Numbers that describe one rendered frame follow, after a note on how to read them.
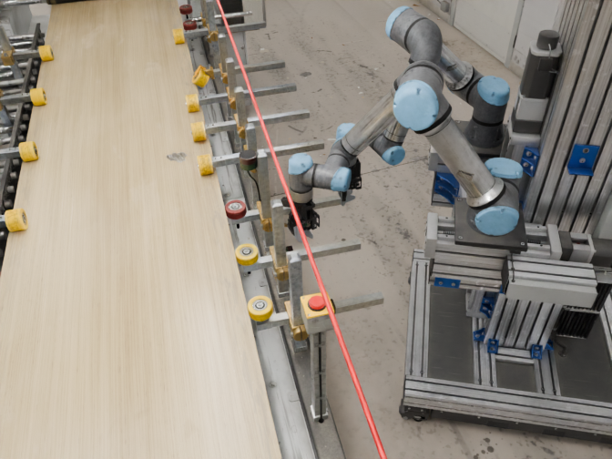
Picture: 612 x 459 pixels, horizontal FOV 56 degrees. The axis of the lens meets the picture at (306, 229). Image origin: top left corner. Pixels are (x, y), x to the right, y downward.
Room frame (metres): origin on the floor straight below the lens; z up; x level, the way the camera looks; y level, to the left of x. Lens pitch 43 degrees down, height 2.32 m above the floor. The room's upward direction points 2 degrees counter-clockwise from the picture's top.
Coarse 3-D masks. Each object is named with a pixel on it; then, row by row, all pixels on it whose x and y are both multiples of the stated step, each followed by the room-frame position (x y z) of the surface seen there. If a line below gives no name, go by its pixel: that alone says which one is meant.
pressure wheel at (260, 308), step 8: (256, 296) 1.23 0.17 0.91; (264, 296) 1.22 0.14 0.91; (248, 304) 1.19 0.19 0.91; (256, 304) 1.19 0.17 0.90; (264, 304) 1.19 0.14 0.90; (256, 312) 1.16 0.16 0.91; (264, 312) 1.16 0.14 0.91; (272, 312) 1.18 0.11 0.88; (256, 320) 1.15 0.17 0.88; (264, 320) 1.15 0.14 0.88
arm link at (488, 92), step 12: (480, 84) 1.89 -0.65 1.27; (492, 84) 1.89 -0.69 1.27; (504, 84) 1.89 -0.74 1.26; (468, 96) 1.92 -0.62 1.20; (480, 96) 1.86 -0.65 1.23; (492, 96) 1.83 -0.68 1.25; (504, 96) 1.84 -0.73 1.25; (480, 108) 1.85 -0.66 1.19; (492, 108) 1.83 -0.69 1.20; (504, 108) 1.84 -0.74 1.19; (480, 120) 1.85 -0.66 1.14; (492, 120) 1.83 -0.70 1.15
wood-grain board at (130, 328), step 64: (64, 64) 2.91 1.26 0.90; (128, 64) 2.89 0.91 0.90; (64, 128) 2.27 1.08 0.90; (128, 128) 2.25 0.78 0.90; (64, 192) 1.80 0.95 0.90; (128, 192) 1.79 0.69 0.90; (192, 192) 1.78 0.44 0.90; (64, 256) 1.45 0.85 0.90; (128, 256) 1.43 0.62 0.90; (192, 256) 1.42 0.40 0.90; (0, 320) 1.17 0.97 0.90; (64, 320) 1.16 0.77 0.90; (128, 320) 1.15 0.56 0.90; (192, 320) 1.14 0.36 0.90; (0, 384) 0.93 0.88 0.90; (64, 384) 0.93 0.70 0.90; (128, 384) 0.92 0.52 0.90; (192, 384) 0.91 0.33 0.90; (256, 384) 0.91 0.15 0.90; (0, 448) 0.74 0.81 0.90; (64, 448) 0.74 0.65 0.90; (128, 448) 0.73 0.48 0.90; (192, 448) 0.72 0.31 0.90; (256, 448) 0.72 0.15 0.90
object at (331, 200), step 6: (324, 198) 1.76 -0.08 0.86; (330, 198) 1.76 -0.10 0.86; (336, 198) 1.76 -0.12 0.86; (318, 204) 1.73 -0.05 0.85; (324, 204) 1.74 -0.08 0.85; (330, 204) 1.74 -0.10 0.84; (336, 204) 1.75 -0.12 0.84; (252, 210) 1.70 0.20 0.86; (258, 210) 1.70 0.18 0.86; (288, 210) 1.71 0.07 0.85; (246, 216) 1.67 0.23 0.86; (252, 216) 1.68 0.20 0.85; (258, 216) 1.68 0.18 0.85; (234, 222) 1.66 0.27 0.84; (240, 222) 1.66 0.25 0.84
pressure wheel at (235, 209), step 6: (228, 204) 1.69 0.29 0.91; (234, 204) 1.68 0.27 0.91; (240, 204) 1.69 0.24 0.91; (228, 210) 1.65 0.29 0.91; (234, 210) 1.65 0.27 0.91; (240, 210) 1.65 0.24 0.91; (246, 210) 1.68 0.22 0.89; (228, 216) 1.65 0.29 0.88; (234, 216) 1.64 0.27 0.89; (240, 216) 1.64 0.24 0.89
